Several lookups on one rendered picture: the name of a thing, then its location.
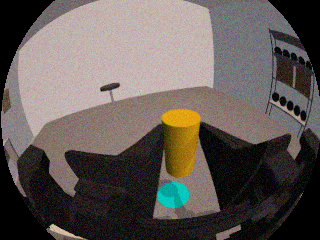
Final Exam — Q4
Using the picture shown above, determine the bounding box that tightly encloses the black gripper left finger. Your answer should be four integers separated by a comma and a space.
64, 123, 164, 219

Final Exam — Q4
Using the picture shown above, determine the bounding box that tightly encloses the yellow tall cylinder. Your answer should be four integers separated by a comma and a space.
161, 109, 200, 179

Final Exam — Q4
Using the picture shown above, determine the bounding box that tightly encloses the cyan circle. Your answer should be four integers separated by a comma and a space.
157, 181, 189, 208

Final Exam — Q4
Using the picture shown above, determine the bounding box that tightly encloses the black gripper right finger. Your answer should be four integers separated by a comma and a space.
199, 121, 292, 211

